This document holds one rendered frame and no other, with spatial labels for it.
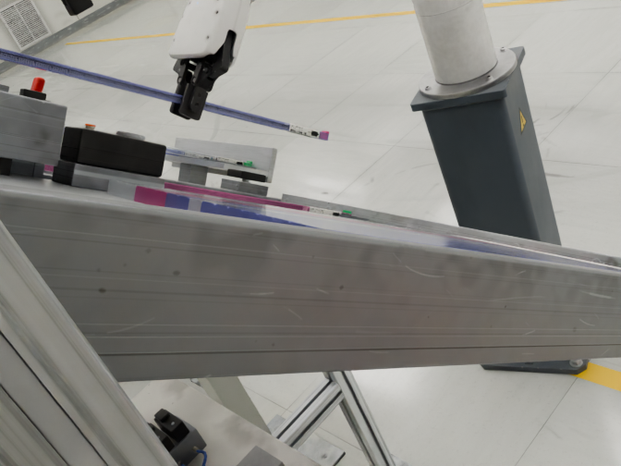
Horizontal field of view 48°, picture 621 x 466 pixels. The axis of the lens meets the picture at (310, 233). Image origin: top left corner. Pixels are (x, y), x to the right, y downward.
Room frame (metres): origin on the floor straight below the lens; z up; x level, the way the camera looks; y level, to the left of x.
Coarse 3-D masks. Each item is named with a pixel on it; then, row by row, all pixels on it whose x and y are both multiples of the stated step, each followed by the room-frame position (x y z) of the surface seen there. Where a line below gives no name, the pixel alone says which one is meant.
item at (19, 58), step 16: (0, 48) 0.82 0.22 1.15; (32, 64) 0.83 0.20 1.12; (48, 64) 0.84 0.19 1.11; (96, 80) 0.86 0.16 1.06; (112, 80) 0.87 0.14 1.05; (160, 96) 0.89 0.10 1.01; (176, 96) 0.90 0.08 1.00; (224, 112) 0.93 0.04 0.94; (240, 112) 0.94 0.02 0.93; (288, 128) 0.98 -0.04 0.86
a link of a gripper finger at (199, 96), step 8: (208, 72) 0.90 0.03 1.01; (200, 80) 0.90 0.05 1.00; (208, 80) 0.90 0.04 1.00; (192, 88) 0.91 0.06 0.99; (200, 88) 0.91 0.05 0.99; (208, 88) 0.91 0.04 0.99; (184, 96) 0.90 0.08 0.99; (192, 96) 0.90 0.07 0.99; (200, 96) 0.90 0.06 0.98; (184, 104) 0.90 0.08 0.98; (192, 104) 0.89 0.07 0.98; (200, 104) 0.90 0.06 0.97; (184, 112) 0.89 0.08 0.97; (192, 112) 0.90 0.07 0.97; (200, 112) 0.90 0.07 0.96
